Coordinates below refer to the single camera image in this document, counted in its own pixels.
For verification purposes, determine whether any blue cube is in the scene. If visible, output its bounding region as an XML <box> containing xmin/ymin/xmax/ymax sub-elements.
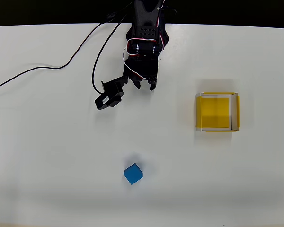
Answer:
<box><xmin>123</xmin><ymin>163</ymin><xmax>143</xmax><ymax>185</ymax></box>

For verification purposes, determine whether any yellow paper box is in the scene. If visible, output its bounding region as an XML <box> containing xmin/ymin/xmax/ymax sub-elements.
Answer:
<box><xmin>195</xmin><ymin>91</ymin><xmax>241</xmax><ymax>132</ymax></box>

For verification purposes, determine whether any white red servo wire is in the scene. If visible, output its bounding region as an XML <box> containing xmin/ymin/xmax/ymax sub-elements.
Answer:
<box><xmin>122</xmin><ymin>37</ymin><xmax>158</xmax><ymax>80</ymax></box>

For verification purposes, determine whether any black wrist-mounted camera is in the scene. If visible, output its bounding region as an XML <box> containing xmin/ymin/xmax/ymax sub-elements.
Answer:
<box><xmin>94</xmin><ymin>75</ymin><xmax>129</xmax><ymax>111</ymax></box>

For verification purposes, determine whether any black camera cable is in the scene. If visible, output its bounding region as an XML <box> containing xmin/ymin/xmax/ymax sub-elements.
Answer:
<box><xmin>0</xmin><ymin>1</ymin><xmax>133</xmax><ymax>95</ymax></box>

